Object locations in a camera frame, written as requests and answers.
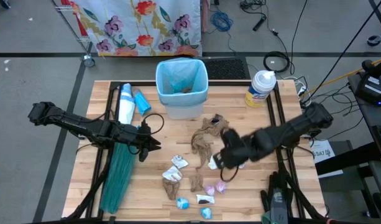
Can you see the printed white receipt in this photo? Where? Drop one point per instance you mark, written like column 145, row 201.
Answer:
column 180, row 161

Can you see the white wrapper dark grid print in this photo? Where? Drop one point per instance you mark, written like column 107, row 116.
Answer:
column 205, row 199

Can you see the brown paper wad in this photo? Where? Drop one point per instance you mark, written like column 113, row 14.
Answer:
column 196, row 183
column 171, row 189
column 186, row 91

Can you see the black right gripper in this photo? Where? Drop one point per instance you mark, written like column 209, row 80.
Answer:
column 236, row 149

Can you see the white wrapper orange print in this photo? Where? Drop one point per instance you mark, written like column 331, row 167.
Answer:
column 172, row 174

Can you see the pink cloth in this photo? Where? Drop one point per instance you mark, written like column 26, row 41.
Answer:
column 205, row 15

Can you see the long brown paper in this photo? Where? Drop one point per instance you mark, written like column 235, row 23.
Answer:
column 201, row 146

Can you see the black floor mat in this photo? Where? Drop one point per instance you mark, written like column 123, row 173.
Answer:
column 227, row 68

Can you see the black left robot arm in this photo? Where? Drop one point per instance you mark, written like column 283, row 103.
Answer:
column 72, row 123

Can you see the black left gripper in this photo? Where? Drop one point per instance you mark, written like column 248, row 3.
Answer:
column 131, row 135

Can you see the teal folded trash bag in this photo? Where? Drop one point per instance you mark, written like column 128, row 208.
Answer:
column 118, row 180

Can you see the grey side desk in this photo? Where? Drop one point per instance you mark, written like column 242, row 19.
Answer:
column 367, row 118

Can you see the black caster wheel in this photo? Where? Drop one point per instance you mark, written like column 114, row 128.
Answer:
column 375, row 40
column 5, row 3

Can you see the small blue folded bag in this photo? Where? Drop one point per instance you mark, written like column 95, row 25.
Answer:
column 142, row 104

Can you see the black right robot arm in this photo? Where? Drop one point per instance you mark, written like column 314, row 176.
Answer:
column 289, row 130

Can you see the black diagonal pole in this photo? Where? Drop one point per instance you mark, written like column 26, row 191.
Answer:
column 342, row 52

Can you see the light blue bin liner bag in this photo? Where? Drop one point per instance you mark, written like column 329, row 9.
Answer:
column 177, row 74

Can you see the white paper sign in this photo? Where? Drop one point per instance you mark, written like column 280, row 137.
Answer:
column 325, row 154

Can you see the black device with labels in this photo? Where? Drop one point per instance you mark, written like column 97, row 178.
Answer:
column 372, row 90

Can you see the small black white wrapper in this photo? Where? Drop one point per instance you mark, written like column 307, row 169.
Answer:
column 215, row 120

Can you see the black power bar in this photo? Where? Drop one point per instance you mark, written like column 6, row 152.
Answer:
column 260, row 22

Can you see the floral print cloth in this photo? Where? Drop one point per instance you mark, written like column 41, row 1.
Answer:
column 131, row 28

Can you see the red cloth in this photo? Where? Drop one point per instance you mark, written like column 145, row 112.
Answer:
column 81, row 28

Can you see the white power strip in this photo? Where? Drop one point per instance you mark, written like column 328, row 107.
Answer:
column 300, row 90

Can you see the blue white bag ball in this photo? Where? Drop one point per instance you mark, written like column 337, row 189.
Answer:
column 182, row 203
column 206, row 213

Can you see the yellow Lysol wipes canister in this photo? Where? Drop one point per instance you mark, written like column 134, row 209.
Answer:
column 258, row 93

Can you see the white plastic trash bin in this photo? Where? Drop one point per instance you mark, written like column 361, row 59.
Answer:
column 184, row 112

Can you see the pink bag ball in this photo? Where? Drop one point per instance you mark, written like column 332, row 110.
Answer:
column 220, row 186
column 209, row 190

